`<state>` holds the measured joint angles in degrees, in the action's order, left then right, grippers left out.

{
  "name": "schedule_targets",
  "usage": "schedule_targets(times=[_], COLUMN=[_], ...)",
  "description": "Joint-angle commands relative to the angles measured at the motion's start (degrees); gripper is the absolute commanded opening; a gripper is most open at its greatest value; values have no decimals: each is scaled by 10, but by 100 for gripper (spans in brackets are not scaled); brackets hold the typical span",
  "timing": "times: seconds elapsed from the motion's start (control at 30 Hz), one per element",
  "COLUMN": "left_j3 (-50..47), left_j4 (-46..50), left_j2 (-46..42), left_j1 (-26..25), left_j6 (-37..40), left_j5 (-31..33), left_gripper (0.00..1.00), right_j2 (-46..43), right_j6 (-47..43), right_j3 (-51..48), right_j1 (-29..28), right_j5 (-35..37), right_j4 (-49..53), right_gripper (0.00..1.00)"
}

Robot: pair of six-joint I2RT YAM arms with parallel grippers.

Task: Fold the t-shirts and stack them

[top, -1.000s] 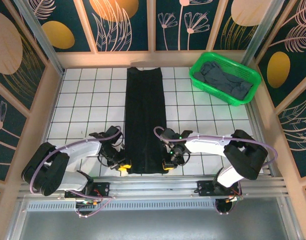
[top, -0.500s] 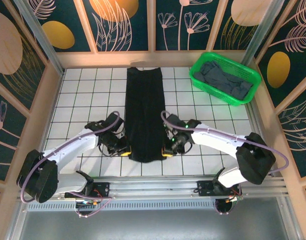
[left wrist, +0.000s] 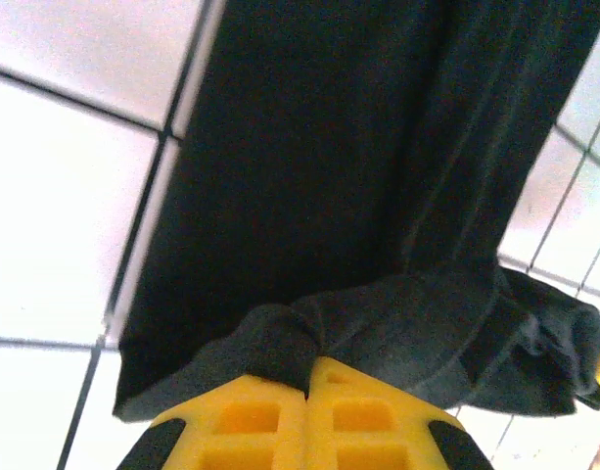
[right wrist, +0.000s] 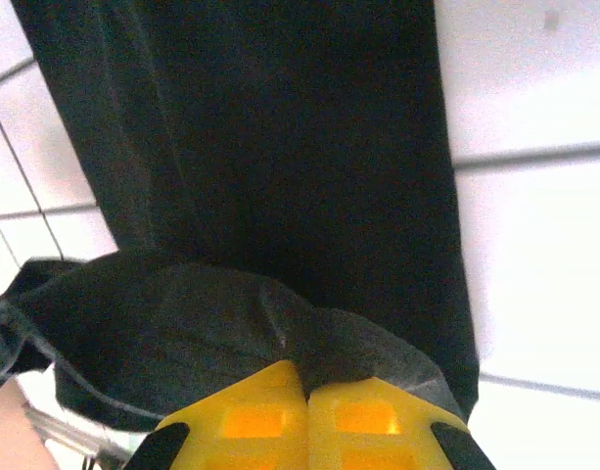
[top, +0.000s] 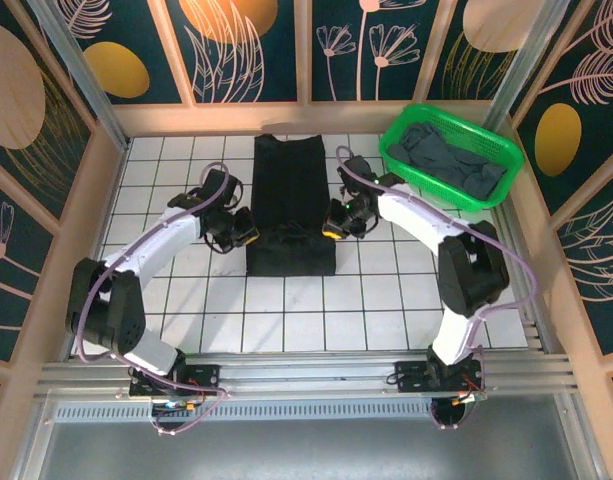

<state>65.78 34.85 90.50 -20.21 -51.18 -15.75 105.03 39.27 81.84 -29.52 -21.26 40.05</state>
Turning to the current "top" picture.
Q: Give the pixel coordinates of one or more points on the black t-shirt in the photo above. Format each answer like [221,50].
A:
[291,190]

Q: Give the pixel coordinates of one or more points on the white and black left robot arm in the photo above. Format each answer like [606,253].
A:
[151,245]

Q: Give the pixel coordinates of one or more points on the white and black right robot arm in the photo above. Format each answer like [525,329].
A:
[421,215]

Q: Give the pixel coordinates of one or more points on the grey-blue crumpled t-shirt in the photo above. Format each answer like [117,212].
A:
[446,160]

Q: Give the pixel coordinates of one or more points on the green plastic basket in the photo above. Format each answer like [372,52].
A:
[496,145]

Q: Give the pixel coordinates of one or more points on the grey metal sheet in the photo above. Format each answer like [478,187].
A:
[306,450]

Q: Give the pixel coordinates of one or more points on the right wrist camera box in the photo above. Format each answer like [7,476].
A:
[361,175]

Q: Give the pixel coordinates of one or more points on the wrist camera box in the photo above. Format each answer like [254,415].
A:
[361,175]
[218,187]

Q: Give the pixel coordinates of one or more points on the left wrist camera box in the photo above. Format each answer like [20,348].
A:
[218,187]

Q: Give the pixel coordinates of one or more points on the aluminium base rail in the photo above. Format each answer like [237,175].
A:
[306,370]

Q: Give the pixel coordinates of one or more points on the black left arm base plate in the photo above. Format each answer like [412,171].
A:
[201,375]

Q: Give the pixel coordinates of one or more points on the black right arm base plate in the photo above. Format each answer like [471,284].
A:
[411,375]

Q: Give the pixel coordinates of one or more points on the wall panel with pink flowers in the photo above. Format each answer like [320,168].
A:
[366,50]

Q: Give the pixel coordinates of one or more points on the wall panel with yellow oval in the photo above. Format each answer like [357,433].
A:
[116,70]

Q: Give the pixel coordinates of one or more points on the wall panel orange sun leaves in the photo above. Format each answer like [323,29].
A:
[226,30]

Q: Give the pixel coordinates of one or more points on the wall panel oval and feather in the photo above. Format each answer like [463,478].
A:
[558,140]

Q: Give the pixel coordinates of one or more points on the wall panel single flower outline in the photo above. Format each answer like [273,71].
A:
[6,260]

